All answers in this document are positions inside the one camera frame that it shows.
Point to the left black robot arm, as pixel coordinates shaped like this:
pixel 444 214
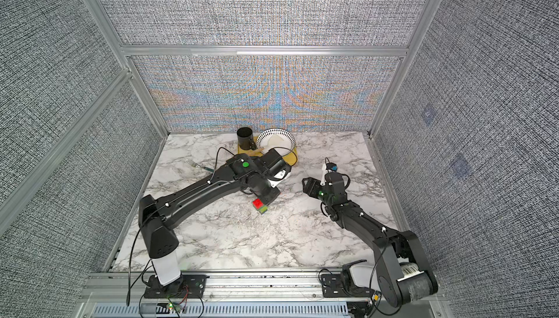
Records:
pixel 157 218

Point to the dark green lego brick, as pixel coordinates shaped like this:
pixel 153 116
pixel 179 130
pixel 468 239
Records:
pixel 262 209

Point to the aluminium front rail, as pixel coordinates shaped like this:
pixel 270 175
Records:
pixel 283 284

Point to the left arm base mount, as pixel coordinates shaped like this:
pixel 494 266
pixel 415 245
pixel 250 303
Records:
pixel 189 285

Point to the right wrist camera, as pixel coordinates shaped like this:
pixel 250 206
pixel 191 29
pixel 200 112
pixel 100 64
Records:
pixel 328 167

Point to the yellow tray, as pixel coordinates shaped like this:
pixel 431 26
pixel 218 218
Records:
pixel 290 158

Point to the white vented cable duct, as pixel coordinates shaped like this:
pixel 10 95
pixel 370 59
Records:
pixel 225 309

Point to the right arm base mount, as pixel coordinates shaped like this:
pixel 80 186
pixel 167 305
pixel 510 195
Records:
pixel 338 286

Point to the white patterned bowl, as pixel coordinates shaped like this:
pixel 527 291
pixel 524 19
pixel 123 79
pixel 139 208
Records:
pixel 282 141

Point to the red lego brick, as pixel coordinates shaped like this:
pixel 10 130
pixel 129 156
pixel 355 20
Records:
pixel 257 204

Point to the black mug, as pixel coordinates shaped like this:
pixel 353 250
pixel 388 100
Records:
pixel 245 139

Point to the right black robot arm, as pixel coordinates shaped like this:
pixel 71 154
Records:
pixel 401 267

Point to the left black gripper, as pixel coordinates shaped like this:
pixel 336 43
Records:
pixel 275 194

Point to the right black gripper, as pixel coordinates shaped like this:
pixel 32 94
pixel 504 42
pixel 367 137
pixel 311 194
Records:
pixel 316 184

